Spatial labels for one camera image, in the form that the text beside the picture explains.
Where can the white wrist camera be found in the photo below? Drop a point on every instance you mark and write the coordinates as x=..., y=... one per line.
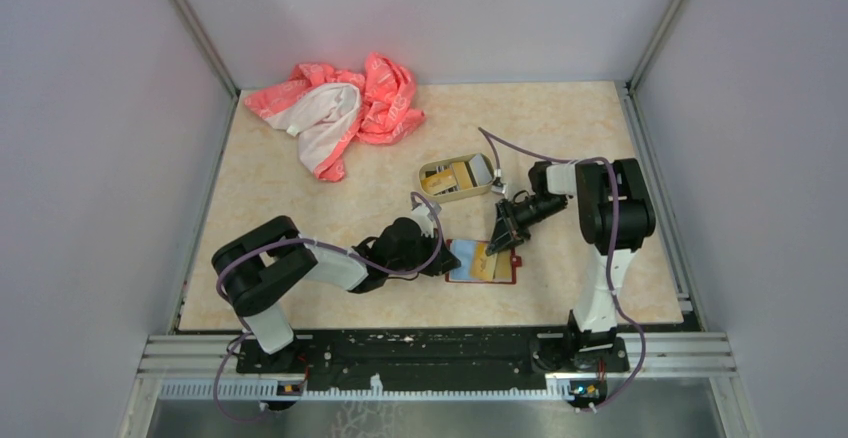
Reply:
x=424, y=213
x=499, y=186

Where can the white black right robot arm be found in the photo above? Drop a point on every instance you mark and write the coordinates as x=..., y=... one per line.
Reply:
x=616, y=216

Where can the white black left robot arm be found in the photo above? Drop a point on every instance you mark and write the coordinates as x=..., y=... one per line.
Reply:
x=257, y=269

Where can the red card holder wallet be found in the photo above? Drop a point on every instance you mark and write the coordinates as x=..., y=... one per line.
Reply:
x=463, y=249

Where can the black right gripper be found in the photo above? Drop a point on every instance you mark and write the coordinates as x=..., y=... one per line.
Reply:
x=507, y=230

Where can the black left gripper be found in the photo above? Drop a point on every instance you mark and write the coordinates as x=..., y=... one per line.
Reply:
x=442, y=260

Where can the beige oval card tray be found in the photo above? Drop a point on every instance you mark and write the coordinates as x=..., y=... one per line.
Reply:
x=448, y=180

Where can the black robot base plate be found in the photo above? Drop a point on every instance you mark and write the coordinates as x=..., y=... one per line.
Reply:
x=437, y=359

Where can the pink white crumpled cloth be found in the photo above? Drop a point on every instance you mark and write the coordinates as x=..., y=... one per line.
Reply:
x=327, y=108

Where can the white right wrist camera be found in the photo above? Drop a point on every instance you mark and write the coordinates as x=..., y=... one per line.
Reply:
x=499, y=186

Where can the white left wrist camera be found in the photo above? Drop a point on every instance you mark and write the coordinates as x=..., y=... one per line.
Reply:
x=424, y=213

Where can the white slotted cable duct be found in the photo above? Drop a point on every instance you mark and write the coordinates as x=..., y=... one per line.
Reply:
x=237, y=389

